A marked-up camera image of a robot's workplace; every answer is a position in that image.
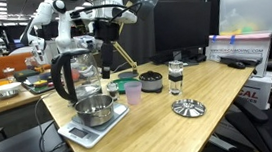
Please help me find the wooden desk lamp black head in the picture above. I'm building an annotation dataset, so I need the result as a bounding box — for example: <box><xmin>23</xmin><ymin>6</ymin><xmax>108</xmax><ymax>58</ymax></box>
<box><xmin>108</xmin><ymin>0</ymin><xmax>167</xmax><ymax>81</ymax></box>

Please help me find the silver pot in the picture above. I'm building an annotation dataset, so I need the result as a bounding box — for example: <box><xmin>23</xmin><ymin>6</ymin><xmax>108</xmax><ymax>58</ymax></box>
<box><xmin>73</xmin><ymin>92</ymin><xmax>118</xmax><ymax>129</ymax></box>

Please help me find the silver pot lid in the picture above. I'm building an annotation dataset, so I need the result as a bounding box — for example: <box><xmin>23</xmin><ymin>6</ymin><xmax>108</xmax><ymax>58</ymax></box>
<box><xmin>170</xmin><ymin>96</ymin><xmax>208</xmax><ymax>121</ymax></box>

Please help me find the white bowl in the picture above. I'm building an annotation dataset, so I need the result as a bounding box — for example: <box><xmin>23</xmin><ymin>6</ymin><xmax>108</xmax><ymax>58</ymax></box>
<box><xmin>0</xmin><ymin>81</ymin><xmax>23</xmax><ymax>100</ymax></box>

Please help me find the small glass spice jar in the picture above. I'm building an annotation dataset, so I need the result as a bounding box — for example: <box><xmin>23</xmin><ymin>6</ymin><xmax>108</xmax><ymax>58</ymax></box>
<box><xmin>105</xmin><ymin>81</ymin><xmax>121</xmax><ymax>103</ymax></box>

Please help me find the black tray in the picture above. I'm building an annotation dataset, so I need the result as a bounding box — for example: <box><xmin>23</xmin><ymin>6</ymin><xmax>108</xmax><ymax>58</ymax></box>
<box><xmin>19</xmin><ymin>67</ymin><xmax>57</xmax><ymax>97</ymax></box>

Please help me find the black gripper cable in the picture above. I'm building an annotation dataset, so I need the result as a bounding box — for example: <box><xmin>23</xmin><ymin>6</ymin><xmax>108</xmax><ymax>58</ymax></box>
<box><xmin>107</xmin><ymin>0</ymin><xmax>146</xmax><ymax>24</ymax></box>

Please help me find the black office chair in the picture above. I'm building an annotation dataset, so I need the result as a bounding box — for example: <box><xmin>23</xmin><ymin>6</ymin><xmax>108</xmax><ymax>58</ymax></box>
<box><xmin>208</xmin><ymin>92</ymin><xmax>272</xmax><ymax>152</ymax></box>

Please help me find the green plate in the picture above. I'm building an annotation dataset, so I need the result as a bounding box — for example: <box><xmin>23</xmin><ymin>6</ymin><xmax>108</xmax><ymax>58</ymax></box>
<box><xmin>111</xmin><ymin>76</ymin><xmax>142</xmax><ymax>96</ymax></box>

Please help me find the black computer monitor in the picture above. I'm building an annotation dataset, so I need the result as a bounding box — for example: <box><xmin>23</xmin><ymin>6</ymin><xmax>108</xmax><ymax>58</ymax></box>
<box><xmin>144</xmin><ymin>0</ymin><xmax>218</xmax><ymax>68</ymax></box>

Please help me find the black pot with lid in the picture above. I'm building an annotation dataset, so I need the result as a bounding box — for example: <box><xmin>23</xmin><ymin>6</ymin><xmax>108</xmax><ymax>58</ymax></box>
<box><xmin>138</xmin><ymin>70</ymin><xmax>165</xmax><ymax>96</ymax></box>

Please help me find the black computer mouse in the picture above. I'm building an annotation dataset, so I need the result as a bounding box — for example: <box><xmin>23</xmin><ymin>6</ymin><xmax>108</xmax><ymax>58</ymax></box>
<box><xmin>227</xmin><ymin>59</ymin><xmax>247</xmax><ymax>72</ymax></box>

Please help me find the glass pepper grinder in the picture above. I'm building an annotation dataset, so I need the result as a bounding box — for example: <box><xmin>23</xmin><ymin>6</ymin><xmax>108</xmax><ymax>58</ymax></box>
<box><xmin>166</xmin><ymin>59</ymin><xmax>187</xmax><ymax>97</ymax></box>

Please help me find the white kitchen scale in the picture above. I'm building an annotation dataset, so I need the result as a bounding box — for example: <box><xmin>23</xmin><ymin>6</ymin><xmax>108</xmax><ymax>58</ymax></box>
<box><xmin>55</xmin><ymin>101</ymin><xmax>133</xmax><ymax>152</ymax></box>

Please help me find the glass electric kettle black handle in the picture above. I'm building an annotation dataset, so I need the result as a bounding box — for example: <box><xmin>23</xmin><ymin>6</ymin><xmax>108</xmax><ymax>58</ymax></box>
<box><xmin>48</xmin><ymin>46</ymin><xmax>104</xmax><ymax>107</ymax></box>

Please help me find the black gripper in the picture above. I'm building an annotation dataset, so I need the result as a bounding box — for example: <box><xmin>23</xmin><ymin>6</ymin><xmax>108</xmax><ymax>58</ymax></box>
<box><xmin>91</xmin><ymin>17</ymin><xmax>126</xmax><ymax>81</ymax></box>

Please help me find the white cardboard box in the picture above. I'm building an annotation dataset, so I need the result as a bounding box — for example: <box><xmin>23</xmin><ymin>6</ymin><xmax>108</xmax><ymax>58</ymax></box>
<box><xmin>205</xmin><ymin>29</ymin><xmax>272</xmax><ymax>83</ymax></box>

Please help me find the printed cardboard box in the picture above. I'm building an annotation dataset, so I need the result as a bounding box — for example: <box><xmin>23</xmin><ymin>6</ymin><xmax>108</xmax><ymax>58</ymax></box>
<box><xmin>237</xmin><ymin>71</ymin><xmax>272</xmax><ymax>112</ymax></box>

